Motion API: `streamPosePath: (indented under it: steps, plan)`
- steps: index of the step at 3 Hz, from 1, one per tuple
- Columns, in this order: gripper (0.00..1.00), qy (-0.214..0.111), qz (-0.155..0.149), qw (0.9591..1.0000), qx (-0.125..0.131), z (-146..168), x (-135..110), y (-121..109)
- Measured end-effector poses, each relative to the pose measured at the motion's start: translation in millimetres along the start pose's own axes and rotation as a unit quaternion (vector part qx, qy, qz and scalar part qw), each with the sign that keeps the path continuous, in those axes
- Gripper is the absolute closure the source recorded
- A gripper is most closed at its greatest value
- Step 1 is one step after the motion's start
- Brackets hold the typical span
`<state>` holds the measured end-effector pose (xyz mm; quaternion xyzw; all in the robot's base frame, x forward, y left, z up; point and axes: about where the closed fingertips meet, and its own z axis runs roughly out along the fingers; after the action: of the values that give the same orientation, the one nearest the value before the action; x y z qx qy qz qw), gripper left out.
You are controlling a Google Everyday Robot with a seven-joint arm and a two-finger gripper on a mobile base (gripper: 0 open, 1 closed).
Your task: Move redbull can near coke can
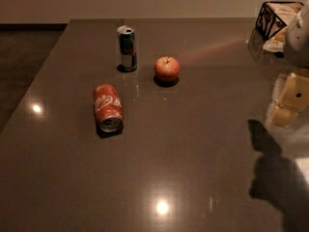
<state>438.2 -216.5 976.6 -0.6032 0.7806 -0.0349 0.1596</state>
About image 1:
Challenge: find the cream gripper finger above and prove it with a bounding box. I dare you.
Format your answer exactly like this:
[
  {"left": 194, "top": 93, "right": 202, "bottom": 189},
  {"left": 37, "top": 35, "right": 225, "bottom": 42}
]
[
  {"left": 269, "top": 105, "right": 298, "bottom": 127},
  {"left": 279, "top": 72, "right": 309, "bottom": 111}
]

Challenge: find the blue silver redbull can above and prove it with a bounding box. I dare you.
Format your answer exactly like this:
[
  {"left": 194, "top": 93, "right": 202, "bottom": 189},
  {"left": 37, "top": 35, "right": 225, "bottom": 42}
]
[{"left": 117, "top": 25, "right": 137, "bottom": 72}]

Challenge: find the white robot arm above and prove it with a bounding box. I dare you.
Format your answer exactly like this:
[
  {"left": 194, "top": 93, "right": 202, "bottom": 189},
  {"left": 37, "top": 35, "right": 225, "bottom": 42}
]
[{"left": 267, "top": 3, "right": 309, "bottom": 128}]

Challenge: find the red coke can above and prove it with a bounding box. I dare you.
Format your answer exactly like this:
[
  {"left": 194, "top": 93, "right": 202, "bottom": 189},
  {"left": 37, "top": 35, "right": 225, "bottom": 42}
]
[{"left": 94, "top": 84, "right": 124, "bottom": 133}]

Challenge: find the red apple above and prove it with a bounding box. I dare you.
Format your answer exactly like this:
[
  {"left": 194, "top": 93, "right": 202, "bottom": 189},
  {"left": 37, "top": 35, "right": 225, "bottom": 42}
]
[{"left": 154, "top": 56, "right": 180, "bottom": 82}]

